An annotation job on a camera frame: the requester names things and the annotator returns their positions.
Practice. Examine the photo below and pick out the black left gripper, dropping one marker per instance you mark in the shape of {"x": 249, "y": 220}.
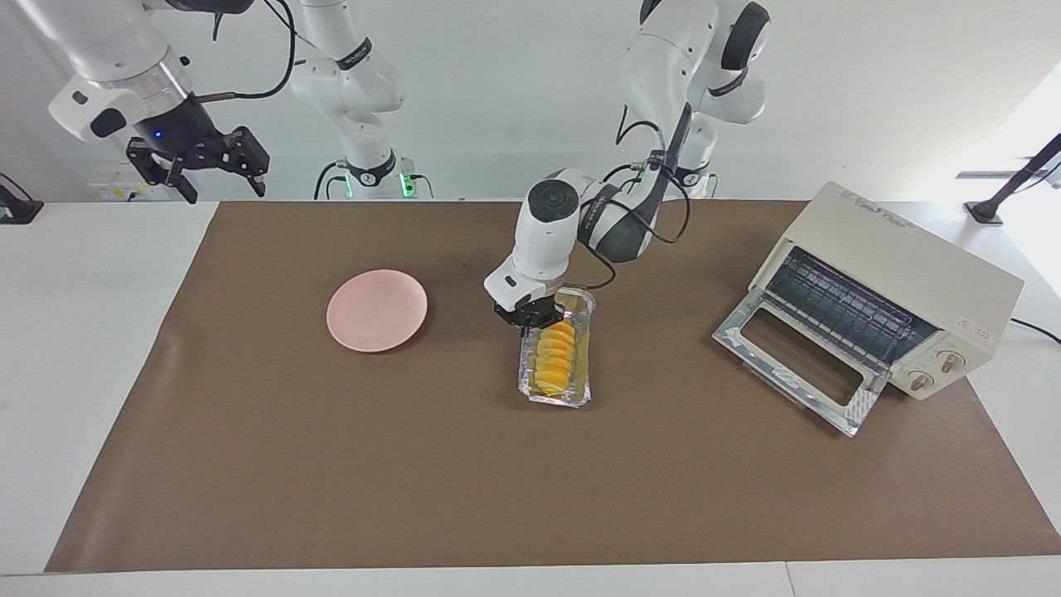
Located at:
{"x": 530, "y": 313}

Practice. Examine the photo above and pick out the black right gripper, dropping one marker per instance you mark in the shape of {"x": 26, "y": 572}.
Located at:
{"x": 182, "y": 131}

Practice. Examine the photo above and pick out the sliced golden bread loaf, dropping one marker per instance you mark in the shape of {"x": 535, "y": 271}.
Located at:
{"x": 554, "y": 361}

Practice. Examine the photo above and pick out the aluminium foil tray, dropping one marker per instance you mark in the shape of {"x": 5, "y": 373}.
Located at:
{"x": 584, "y": 348}

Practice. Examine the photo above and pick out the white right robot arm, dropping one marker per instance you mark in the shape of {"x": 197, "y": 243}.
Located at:
{"x": 108, "y": 41}

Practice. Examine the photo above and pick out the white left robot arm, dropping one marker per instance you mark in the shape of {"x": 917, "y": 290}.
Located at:
{"x": 646, "y": 50}

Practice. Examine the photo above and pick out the glass oven door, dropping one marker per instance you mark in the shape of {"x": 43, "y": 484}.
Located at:
{"x": 796, "y": 365}

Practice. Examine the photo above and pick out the metal oven rack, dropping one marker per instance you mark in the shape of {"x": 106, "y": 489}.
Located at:
{"x": 845, "y": 303}

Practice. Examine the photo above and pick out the cream toaster oven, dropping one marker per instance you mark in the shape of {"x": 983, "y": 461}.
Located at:
{"x": 912, "y": 257}

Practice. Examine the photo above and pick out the cream oven knob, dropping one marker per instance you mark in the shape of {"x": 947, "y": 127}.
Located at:
{"x": 920, "y": 381}
{"x": 952, "y": 361}

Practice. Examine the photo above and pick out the brown table mat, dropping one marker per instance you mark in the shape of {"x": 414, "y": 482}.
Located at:
{"x": 539, "y": 464}

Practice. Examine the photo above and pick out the pink round plate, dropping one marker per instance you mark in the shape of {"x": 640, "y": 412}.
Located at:
{"x": 377, "y": 311}

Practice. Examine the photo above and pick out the small black stand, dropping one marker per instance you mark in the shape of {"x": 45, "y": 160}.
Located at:
{"x": 16, "y": 211}

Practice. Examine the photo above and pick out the tall black stand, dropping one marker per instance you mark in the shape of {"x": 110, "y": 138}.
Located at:
{"x": 1015, "y": 178}

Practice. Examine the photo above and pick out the white wall socket strip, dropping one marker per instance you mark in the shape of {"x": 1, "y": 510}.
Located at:
{"x": 112, "y": 191}

